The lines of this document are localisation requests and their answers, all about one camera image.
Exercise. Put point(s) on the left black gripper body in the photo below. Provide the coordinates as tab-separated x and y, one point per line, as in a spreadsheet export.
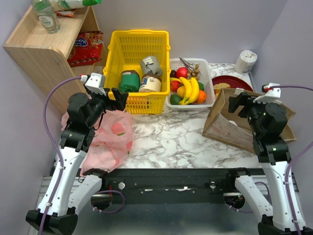
111	100

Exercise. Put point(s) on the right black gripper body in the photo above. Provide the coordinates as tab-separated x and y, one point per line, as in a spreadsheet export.
241	103

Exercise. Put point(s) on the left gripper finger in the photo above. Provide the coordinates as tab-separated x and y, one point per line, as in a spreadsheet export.
117	103
122	100

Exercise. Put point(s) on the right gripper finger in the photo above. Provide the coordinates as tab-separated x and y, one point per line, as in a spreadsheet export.
234	103
242	99

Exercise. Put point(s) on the green white chips bag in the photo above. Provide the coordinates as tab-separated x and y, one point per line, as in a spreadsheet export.
62	5

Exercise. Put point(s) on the clear glass bottle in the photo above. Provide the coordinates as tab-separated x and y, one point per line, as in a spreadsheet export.
46	15

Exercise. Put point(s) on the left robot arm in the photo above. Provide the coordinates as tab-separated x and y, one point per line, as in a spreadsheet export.
71	156

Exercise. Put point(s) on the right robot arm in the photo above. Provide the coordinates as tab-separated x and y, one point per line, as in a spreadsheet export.
282	214

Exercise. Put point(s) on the green wrapped package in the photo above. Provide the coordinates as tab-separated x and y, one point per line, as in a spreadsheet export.
130	81

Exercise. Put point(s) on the red round plate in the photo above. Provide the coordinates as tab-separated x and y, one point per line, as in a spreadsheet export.
233	81

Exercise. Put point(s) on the bread slice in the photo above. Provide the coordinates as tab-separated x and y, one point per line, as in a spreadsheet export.
220	86

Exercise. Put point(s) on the orange fruit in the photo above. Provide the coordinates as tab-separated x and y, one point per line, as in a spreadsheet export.
201	98

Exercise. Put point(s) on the pink peach plastic bag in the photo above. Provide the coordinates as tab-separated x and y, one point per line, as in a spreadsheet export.
112	142

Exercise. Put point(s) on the white plastic fruit basket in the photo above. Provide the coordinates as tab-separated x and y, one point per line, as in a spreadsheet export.
206	80

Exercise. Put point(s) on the toilet paper roll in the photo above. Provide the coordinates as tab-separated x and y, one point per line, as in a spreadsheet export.
245	61

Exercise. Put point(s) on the grey wrapped package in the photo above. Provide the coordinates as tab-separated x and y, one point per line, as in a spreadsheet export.
150	64

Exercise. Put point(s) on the banana bunch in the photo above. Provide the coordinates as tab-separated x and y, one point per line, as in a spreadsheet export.
189	90

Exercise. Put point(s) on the brown longan bunch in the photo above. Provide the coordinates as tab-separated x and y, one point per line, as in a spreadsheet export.
193	70

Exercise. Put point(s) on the green avocado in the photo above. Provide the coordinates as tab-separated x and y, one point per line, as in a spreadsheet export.
175	99

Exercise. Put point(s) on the red strawberry fruit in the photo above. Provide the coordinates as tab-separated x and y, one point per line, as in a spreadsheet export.
175	85

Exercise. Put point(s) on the red snack bag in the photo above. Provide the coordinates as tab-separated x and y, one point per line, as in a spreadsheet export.
87	49

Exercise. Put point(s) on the red apple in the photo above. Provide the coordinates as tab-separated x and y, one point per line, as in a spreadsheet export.
182	72

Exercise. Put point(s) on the orange snack packet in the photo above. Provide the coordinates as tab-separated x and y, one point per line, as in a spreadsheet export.
67	13

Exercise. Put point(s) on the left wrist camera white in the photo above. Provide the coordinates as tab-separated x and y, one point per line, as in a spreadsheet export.
94	83

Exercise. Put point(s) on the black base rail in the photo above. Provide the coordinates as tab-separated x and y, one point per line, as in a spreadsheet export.
173	186

